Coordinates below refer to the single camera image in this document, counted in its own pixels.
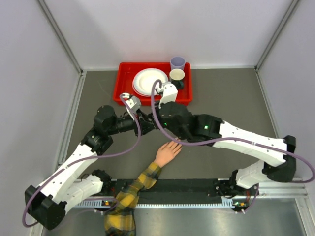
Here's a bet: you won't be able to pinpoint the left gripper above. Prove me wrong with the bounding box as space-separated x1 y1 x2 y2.
107 108 154 136

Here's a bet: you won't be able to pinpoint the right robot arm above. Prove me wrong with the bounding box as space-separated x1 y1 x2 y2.
152 102 296 195

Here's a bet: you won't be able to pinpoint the yellow plaid sleeve forearm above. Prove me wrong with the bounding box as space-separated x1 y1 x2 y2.
104 162 161 236

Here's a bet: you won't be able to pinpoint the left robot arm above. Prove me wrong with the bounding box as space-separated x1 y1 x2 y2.
23 102 158 230

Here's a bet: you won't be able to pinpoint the mannequin hand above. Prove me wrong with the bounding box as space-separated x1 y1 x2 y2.
154 138 182 168

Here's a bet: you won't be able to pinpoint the white paper plates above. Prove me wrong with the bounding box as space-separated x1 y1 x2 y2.
132 68 169 97

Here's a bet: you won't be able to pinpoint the red plastic tray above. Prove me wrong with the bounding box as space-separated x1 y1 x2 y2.
113 61 193 107

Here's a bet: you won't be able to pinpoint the dark green mug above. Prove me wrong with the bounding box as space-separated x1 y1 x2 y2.
169 68 185 90

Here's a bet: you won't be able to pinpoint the lavender plastic cup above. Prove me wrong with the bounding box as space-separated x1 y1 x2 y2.
170 57 186 70

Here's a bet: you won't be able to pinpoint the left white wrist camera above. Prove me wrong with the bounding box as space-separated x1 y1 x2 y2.
120 92 141 116

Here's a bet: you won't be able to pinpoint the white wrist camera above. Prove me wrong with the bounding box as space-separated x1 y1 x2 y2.
155 82 178 109
120 92 141 116

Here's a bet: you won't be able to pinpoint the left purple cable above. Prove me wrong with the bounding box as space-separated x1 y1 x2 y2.
22 92 142 228

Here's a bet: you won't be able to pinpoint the purple cable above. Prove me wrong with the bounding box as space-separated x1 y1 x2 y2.
150 79 315 214
22 92 142 228

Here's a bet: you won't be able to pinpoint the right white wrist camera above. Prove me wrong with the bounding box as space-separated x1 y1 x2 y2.
155 82 178 109

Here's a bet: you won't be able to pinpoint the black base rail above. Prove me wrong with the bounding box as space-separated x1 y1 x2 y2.
108 178 232 199

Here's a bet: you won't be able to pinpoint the slotted cable duct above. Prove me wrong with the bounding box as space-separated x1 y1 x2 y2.
74 198 248 210

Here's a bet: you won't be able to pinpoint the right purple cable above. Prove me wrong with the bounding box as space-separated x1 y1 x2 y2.
150 79 315 214

